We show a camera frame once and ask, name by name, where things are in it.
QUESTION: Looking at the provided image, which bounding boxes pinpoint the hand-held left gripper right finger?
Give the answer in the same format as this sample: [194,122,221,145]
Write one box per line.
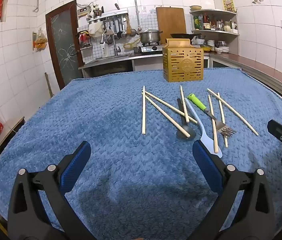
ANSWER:
[192,140,276,240]

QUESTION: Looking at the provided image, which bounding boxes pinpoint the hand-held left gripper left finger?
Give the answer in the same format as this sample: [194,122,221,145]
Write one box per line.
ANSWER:
[7,141,93,240]

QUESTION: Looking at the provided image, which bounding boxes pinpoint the green frog handle fork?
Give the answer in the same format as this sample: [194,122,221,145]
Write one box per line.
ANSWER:
[187,93,237,137]

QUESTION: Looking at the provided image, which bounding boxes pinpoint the yellow plastic utensil holder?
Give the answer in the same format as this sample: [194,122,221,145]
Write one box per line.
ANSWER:
[162,38,204,82]

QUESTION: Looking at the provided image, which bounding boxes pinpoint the light blue plastic spoon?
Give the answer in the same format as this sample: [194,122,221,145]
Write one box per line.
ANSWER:
[184,98,223,158]

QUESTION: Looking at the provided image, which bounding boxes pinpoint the dark metal spoon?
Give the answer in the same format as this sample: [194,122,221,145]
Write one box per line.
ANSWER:
[176,98,197,141]

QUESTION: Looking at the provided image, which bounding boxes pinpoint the blue fleece blanket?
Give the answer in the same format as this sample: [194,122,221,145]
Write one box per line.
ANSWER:
[0,67,282,240]

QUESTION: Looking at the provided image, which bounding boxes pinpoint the brown kitchen countertop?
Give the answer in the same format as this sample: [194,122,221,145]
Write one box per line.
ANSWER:
[209,51,282,102]

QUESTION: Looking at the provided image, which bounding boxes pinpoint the stack of dishes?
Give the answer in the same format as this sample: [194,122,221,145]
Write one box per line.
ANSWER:
[206,39,230,55]

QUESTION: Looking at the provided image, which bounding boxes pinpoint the steel sink counter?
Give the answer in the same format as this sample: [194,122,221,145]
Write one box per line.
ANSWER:
[78,52,141,78]

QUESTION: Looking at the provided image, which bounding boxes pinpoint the white corner shelf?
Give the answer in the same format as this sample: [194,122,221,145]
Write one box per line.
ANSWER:
[189,9,239,55]

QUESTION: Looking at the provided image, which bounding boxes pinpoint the brown framed glass door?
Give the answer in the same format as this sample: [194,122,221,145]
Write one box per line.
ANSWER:
[45,0,84,90]

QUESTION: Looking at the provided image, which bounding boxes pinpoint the steel sink faucet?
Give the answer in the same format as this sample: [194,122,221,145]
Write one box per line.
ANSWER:
[100,30,121,56]

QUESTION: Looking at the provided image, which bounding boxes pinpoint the hanging orange bag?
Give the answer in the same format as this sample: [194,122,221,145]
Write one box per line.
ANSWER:
[33,29,48,53]

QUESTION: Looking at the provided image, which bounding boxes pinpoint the gas stove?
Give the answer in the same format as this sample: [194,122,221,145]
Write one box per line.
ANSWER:
[141,44,164,53]

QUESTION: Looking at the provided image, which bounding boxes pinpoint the row of condiment bottles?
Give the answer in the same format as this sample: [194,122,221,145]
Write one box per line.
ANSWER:
[193,12,237,32]

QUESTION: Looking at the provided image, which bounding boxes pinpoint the black wok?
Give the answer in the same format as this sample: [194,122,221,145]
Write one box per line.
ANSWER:
[170,32,202,41]

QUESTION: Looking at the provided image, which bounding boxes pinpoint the steel pot with lid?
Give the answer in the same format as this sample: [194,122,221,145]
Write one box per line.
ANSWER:
[139,29,162,43]

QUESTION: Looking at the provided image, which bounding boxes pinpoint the wooden cutting board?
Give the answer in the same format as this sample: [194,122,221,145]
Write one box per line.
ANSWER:
[156,7,187,45]

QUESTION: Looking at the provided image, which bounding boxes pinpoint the vertical metal pipe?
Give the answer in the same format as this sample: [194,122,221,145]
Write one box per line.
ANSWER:
[131,0,142,32]

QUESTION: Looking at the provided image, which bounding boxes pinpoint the yellow hose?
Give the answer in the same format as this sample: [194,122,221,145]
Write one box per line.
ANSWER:
[123,38,141,50]

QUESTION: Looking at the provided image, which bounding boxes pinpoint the yellow wall poster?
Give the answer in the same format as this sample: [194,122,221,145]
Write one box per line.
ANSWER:
[222,0,237,12]

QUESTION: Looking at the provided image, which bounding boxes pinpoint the wall utensil rack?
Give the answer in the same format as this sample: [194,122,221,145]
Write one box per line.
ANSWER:
[87,9,132,40]

